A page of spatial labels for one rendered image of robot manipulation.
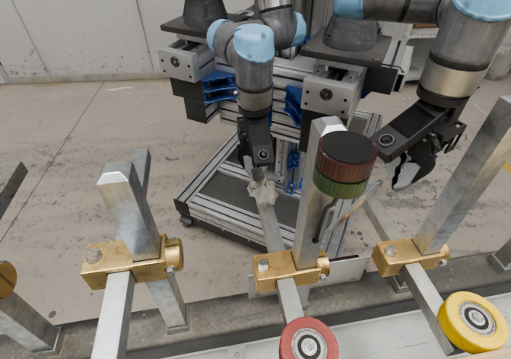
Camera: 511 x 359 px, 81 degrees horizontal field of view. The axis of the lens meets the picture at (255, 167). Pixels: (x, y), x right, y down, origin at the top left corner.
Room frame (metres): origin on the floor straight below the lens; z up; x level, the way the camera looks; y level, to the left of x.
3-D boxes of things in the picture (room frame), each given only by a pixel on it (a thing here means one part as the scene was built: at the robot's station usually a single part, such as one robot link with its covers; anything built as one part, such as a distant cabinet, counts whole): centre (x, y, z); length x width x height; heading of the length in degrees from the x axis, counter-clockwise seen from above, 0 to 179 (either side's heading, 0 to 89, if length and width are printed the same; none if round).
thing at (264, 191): (0.46, -0.02, 0.87); 0.09 x 0.07 x 0.02; 10
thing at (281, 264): (0.28, -0.07, 0.85); 0.13 x 0.06 x 0.05; 100
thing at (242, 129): (0.58, 0.00, 0.97); 0.09 x 0.08 x 0.12; 10
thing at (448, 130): (0.42, -0.29, 1.08); 0.09 x 0.08 x 0.12; 120
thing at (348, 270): (0.32, -0.11, 0.75); 0.26 x 0.01 x 0.10; 100
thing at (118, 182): (0.25, 0.16, 0.89); 0.03 x 0.03 x 0.48; 10
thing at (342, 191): (0.24, -0.10, 1.13); 0.06 x 0.06 x 0.02
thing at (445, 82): (0.41, -0.28, 1.16); 0.08 x 0.08 x 0.05
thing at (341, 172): (0.24, -0.10, 1.16); 0.06 x 0.06 x 0.02
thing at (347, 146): (0.24, -0.09, 1.06); 0.06 x 0.06 x 0.22; 10
